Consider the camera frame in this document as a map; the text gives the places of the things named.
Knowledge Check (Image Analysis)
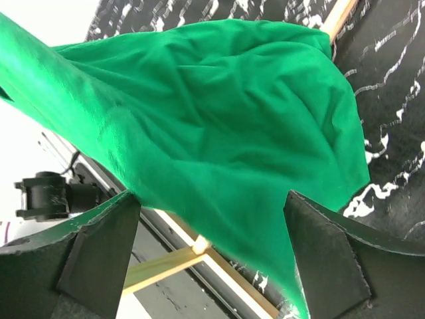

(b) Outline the black marble pattern mat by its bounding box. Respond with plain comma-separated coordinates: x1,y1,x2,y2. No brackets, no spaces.
86,0,425,313

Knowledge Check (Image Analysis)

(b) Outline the green t shirt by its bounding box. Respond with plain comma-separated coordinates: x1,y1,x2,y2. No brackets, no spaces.
1,16,370,318

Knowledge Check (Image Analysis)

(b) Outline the wooden hanger stand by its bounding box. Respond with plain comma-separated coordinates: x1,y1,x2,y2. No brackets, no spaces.
122,1,359,318

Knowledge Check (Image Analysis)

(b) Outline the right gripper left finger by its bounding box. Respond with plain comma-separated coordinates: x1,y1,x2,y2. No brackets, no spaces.
1,191,141,318

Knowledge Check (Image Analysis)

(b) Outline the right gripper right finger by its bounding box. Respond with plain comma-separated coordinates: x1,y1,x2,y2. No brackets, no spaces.
284,191,424,318

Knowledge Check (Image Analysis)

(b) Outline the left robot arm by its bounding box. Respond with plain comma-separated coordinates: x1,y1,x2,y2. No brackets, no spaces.
14,171,104,222

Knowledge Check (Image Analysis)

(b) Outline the black front rail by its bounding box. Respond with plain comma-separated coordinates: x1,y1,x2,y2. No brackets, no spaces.
39,132,266,319

